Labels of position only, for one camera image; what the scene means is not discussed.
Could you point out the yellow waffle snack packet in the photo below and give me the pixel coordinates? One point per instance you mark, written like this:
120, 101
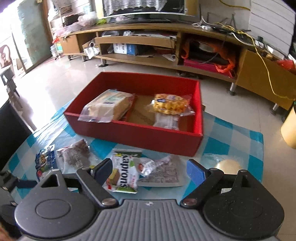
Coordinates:
170, 104

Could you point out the orange plastic bag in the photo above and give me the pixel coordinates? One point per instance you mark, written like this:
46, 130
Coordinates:
209, 56

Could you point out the silver white snack packet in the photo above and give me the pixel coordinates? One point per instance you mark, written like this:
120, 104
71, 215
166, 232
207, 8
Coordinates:
167, 121

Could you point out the red cardboard box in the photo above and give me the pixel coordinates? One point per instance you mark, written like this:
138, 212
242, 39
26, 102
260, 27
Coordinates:
137, 129

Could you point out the white green Kaprons packet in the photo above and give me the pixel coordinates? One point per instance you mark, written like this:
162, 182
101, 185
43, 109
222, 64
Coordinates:
124, 175

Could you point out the flat screen television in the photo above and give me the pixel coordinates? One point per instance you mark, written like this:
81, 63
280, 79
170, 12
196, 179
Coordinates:
172, 12

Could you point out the clear bag of bread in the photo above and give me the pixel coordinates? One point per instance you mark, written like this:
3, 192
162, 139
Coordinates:
109, 106

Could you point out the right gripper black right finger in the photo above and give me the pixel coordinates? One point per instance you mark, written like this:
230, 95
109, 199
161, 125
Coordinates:
206, 181

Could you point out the blue coconut snack packet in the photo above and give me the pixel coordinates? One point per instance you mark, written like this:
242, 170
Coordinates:
45, 162

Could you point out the blue white checkered tablecloth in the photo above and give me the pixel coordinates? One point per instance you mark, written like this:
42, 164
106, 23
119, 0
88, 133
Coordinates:
220, 137

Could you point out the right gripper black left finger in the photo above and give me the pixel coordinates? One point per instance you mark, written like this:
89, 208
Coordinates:
92, 181

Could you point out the round bun in wrapper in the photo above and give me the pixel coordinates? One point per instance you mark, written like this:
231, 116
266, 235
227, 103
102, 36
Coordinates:
227, 164

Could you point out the white lace cover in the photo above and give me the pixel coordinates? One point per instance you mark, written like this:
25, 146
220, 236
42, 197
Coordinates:
115, 5

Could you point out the wooden TV stand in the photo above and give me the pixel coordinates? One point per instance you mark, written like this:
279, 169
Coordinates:
159, 45

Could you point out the brown dried meat packet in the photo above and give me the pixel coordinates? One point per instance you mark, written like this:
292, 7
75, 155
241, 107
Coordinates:
74, 157

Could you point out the blue white carton box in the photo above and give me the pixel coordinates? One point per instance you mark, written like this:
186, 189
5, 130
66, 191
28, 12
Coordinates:
127, 49

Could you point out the beige trash can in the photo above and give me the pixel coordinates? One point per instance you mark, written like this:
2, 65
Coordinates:
288, 129

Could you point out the red Trolli gummy packet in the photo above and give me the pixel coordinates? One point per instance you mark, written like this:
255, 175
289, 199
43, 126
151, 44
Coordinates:
166, 172

